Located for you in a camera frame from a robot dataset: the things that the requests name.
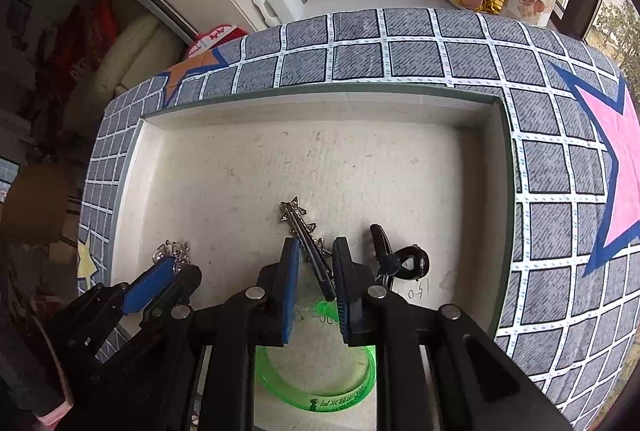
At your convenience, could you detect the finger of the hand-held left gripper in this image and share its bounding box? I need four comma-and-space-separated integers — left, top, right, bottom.
142, 265, 203, 327
120, 257, 177, 316

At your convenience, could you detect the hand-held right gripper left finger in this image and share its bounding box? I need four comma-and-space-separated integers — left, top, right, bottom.
95, 237, 303, 431

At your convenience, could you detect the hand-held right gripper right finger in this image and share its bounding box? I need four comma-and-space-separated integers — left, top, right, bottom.
331, 236, 573, 431

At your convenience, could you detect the clear plastic hair clip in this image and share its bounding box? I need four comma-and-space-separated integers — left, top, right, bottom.
291, 301, 321, 327

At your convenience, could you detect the silver bow hair clip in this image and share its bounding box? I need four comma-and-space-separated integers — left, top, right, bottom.
151, 239, 192, 269

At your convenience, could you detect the silver star hair clip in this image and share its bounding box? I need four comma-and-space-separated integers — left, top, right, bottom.
279, 196, 337, 302

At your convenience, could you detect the black claw hair clip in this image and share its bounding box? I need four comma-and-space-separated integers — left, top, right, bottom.
369, 223, 431, 287

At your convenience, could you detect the green plastic bangle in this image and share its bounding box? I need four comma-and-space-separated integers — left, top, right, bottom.
255, 300, 377, 412

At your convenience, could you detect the shallow grey tray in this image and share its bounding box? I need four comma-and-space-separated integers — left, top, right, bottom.
107, 84, 516, 431

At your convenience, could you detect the person's left forearm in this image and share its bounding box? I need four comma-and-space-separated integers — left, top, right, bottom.
0, 251, 76, 431

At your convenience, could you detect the brown box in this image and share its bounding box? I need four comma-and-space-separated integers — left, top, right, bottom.
2, 164, 71, 247

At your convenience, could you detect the cream sofa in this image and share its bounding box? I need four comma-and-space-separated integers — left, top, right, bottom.
65, 14, 186, 122

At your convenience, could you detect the red cloth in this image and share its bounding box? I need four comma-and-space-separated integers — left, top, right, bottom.
45, 1, 118, 97

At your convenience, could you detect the red and white slipper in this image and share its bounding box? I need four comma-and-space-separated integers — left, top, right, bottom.
187, 24, 248, 59

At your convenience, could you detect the blue cap white bottle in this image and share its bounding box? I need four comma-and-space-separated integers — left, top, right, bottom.
247, 0, 278, 28

